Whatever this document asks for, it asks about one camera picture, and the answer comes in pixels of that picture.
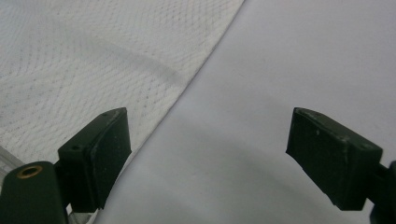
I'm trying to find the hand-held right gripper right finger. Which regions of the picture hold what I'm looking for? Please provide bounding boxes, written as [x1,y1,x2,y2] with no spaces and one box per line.
[285,106,384,212]

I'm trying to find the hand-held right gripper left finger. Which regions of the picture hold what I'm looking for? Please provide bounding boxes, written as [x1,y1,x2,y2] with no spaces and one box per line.
[57,106,133,214]

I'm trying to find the white mesh cloth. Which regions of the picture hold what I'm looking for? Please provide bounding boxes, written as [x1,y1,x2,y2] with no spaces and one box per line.
[0,0,247,224]

